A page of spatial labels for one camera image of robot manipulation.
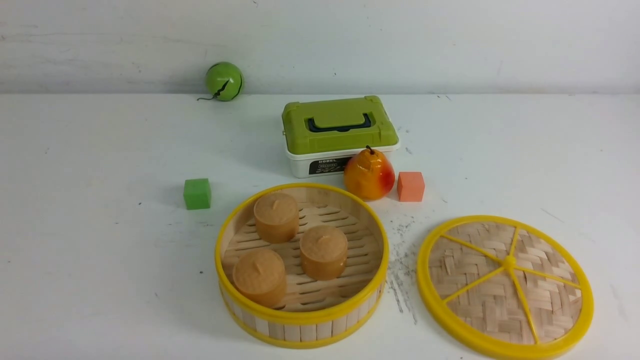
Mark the yellow bamboo steamer basket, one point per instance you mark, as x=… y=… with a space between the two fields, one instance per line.
x=312 y=313

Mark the green lidded white storage box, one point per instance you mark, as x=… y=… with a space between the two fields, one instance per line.
x=322 y=136

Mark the brown bun front left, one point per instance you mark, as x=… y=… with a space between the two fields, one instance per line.
x=261 y=276

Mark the green foam cube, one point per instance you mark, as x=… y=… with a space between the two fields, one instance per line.
x=197 y=193

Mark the brown bun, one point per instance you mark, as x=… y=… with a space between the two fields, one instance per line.
x=324 y=251
x=276 y=217
x=261 y=276

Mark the yellow woven bamboo steamer lid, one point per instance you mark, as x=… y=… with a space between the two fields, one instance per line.
x=504 y=288

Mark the green ball with black crack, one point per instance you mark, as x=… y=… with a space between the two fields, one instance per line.
x=224 y=80

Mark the brown bun right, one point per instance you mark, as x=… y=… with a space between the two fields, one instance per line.
x=324 y=251

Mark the brown bun back left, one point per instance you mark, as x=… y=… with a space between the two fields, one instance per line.
x=276 y=217

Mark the orange foam cube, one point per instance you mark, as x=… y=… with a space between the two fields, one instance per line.
x=410 y=186

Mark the orange red toy pear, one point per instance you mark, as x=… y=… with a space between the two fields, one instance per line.
x=369 y=175

